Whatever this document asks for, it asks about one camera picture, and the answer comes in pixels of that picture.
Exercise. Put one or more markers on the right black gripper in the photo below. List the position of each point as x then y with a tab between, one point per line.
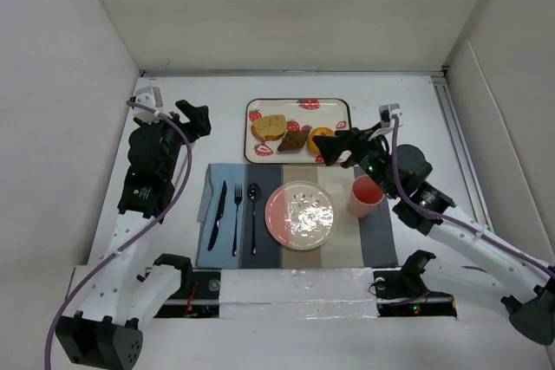
353	146

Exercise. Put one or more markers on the white front board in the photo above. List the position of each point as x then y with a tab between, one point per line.
297	294

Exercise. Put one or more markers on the pink and white plate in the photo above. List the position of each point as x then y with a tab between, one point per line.
300	215

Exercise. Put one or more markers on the striped placemat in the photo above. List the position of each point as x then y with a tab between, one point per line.
356	242

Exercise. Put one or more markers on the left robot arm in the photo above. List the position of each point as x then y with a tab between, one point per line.
102	320

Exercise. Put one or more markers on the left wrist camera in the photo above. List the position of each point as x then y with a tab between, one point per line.
149	100

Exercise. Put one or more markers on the yellow cake slice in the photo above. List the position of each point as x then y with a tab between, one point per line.
269	128

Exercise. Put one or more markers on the black spoon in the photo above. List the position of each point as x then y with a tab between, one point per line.
253	196

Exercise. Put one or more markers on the pink cup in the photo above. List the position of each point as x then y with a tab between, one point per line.
365	196

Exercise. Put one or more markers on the strawberry print tray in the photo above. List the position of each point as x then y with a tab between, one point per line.
304	115

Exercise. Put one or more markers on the black fork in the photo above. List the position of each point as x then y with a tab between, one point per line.
238	197

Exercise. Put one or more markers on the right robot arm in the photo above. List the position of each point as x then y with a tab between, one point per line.
504	279

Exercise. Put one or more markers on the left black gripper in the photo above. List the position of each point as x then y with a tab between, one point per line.
179	121

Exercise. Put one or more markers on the brown chocolate croissant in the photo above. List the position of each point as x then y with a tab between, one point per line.
293	141

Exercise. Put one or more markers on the orange glazed donut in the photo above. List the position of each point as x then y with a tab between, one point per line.
315	137

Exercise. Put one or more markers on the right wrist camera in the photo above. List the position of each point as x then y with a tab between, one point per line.
388	112

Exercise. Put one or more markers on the black knife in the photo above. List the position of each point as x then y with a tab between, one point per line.
218	216

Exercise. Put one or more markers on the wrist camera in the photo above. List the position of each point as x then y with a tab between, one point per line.
388	112
149	100

